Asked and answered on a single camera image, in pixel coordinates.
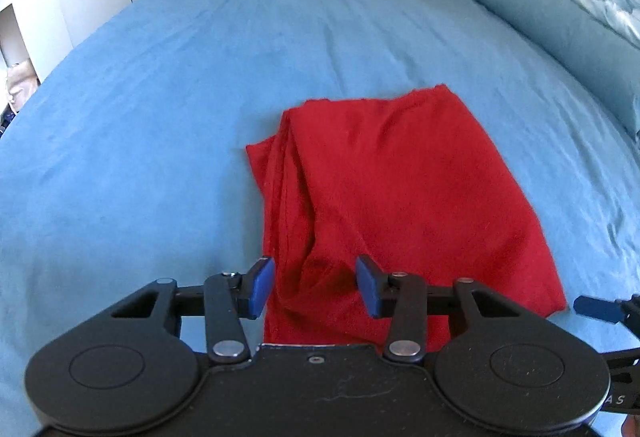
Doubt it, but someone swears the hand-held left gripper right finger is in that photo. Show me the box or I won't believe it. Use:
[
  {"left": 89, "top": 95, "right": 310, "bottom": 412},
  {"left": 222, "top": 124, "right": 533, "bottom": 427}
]
[{"left": 354, "top": 254, "right": 532, "bottom": 364}]

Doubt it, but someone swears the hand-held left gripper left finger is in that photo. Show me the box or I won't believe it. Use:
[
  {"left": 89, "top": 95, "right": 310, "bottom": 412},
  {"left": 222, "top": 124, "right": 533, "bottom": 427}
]
[{"left": 107, "top": 256, "right": 276, "bottom": 365}]

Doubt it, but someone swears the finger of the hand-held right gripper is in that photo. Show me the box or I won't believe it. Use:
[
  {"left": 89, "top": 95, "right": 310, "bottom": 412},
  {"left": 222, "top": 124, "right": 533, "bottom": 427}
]
[{"left": 573, "top": 293, "right": 640, "bottom": 325}]

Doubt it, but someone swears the red knit sweater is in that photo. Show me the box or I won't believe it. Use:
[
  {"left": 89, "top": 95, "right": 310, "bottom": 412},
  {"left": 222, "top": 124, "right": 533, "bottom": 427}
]
[{"left": 245, "top": 85, "right": 568, "bottom": 347}]

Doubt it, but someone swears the blue bed sheet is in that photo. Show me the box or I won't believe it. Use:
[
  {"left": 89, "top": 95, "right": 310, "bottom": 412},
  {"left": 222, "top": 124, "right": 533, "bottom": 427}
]
[{"left": 0, "top": 0, "right": 640, "bottom": 437}]

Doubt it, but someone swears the teal bolster pillow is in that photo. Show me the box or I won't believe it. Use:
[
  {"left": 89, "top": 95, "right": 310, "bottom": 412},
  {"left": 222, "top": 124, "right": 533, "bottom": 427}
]
[{"left": 457, "top": 0, "right": 640, "bottom": 140}]

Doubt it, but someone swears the white plastic bag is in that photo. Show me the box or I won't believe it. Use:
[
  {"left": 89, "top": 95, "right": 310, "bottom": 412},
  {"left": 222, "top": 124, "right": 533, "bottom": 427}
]
[{"left": 4, "top": 59, "right": 42, "bottom": 114}]

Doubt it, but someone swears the white shelf unit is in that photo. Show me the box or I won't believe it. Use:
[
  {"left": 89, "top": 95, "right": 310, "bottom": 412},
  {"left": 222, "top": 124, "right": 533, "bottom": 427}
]
[{"left": 0, "top": 0, "right": 68, "bottom": 85}]

